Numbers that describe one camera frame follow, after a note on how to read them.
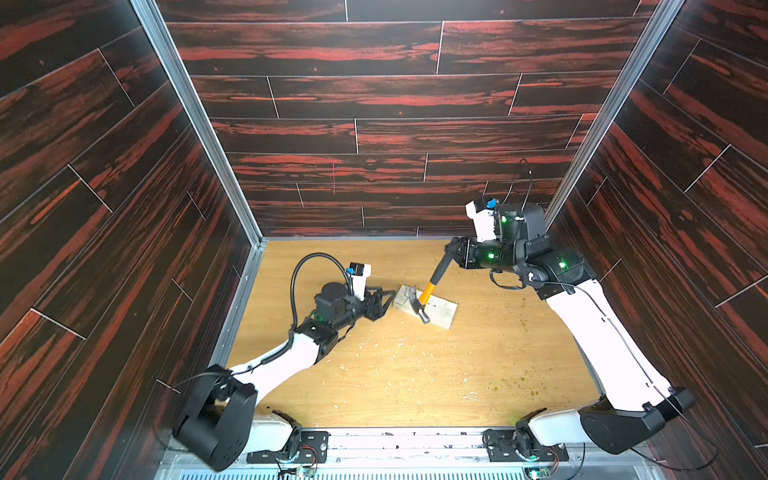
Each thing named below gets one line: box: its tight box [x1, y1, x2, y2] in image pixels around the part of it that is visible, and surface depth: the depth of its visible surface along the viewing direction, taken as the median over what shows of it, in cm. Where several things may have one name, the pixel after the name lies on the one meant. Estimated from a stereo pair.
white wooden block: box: [393, 284, 458, 329], surface depth 97 cm
